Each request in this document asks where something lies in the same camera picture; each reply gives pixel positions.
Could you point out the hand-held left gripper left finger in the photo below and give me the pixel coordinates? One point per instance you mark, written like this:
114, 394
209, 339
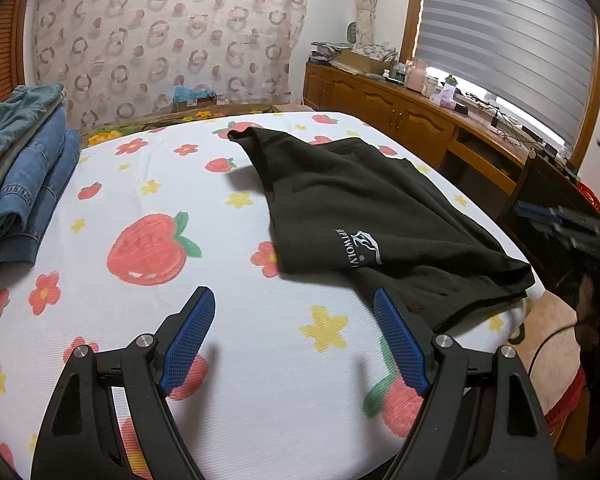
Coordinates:
190, 340

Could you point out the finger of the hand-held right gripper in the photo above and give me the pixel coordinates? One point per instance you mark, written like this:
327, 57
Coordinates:
535, 211
575, 245

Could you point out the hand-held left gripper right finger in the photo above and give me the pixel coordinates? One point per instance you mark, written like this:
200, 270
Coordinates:
400, 345

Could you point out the black t-shirt with logo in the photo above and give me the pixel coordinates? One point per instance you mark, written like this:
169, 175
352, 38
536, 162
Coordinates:
355, 200

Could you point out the folded teal denim pants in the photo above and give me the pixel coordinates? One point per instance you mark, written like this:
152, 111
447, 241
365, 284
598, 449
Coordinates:
10, 120

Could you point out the white plastic bag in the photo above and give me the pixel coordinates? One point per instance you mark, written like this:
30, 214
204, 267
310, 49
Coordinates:
444, 97

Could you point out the red cloth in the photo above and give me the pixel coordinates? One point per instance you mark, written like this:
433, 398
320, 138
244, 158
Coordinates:
567, 395

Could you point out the strawberry print bed sheet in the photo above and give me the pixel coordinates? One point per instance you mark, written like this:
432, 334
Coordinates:
180, 185

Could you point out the striped window blind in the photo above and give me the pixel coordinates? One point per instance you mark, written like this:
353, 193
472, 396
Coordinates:
505, 35

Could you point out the pink container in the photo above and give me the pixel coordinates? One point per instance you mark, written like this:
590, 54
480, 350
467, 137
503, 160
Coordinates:
416, 77

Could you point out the wooden sideboard cabinet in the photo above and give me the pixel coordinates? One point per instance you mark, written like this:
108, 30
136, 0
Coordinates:
380, 105

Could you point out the folded blue jeans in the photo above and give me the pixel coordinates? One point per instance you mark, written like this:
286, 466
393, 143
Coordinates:
55, 195
35, 160

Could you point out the floral blanket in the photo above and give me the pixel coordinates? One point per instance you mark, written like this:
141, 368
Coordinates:
105, 135

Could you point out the patterned folded cloth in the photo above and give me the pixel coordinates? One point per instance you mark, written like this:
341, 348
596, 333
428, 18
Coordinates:
377, 51
325, 49

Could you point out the cardboard box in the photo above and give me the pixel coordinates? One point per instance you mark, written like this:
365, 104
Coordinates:
360, 62

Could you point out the blue packet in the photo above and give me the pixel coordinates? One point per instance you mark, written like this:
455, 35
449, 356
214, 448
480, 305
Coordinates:
192, 95

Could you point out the beige lace curtain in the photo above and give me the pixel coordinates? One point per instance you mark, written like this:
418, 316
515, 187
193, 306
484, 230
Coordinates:
367, 10

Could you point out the circle patterned curtain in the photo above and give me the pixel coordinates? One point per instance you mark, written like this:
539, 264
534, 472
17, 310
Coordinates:
155, 35

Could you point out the brown wooden wardrobe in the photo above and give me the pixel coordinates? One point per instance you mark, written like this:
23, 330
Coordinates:
5, 50

